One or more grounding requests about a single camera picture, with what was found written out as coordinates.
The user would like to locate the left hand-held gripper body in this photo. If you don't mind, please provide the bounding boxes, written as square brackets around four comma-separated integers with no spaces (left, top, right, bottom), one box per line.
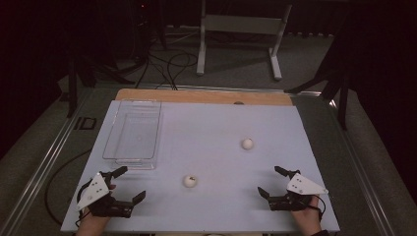
[76,170,134,219]

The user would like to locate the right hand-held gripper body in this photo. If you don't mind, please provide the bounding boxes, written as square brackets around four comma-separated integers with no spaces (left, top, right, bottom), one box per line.
[268,170,329,211]

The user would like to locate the clear plastic container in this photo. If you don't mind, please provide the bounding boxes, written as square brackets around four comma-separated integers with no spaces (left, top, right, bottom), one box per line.
[101,98,162,171]

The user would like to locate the white ball with dark mark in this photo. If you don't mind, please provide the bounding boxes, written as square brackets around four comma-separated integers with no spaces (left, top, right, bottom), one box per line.
[183,174,199,189]

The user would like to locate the person's left hand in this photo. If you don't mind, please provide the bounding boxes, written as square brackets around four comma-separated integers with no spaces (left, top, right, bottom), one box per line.
[76,208,111,236]

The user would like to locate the person's right hand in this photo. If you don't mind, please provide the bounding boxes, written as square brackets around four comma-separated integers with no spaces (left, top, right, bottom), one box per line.
[290,195,324,236]

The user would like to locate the white table mat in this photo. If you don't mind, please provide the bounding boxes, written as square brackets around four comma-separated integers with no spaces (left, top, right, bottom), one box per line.
[60,99,341,234]

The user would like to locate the black angled stand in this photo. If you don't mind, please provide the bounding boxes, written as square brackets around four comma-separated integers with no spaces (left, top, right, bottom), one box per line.
[284,32,350,131]

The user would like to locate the black tripod stand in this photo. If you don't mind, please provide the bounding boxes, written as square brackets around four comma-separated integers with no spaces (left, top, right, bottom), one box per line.
[64,48,136,119]

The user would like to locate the dark equipment rack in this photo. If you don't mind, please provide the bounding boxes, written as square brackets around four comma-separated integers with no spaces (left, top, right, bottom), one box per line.
[127,0,169,61]

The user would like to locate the white metal stand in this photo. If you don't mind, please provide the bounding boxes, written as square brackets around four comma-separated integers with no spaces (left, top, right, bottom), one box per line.
[196,0,293,82]

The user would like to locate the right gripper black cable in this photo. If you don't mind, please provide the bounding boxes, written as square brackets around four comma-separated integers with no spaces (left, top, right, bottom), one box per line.
[308,195,328,221]

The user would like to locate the black looped floor cable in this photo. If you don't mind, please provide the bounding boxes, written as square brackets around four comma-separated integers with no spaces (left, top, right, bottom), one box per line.
[43,148,93,227]

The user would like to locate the metal floor rail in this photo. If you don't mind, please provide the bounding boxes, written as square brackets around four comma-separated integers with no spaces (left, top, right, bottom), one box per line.
[327,97,394,236]
[0,88,96,236]

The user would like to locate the black floor cables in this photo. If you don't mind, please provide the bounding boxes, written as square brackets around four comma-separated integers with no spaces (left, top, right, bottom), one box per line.
[134,48,200,91]

